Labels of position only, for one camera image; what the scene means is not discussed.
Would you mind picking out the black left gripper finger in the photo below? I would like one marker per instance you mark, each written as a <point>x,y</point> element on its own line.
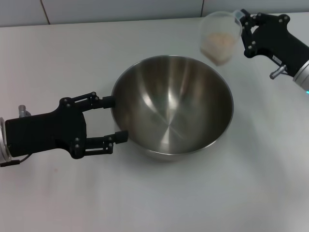
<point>122,136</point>

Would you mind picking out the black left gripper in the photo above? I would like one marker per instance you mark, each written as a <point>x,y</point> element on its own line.
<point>43,133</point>

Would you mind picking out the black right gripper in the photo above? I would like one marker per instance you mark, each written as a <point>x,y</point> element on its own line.
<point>275,38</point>

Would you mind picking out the clear plastic measuring cup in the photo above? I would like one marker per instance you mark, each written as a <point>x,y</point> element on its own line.
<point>217,26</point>

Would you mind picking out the white uncooked rice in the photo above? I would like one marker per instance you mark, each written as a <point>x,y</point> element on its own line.
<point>218,46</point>

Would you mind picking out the stainless steel mixing bowl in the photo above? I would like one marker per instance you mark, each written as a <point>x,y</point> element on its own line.
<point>169,108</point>

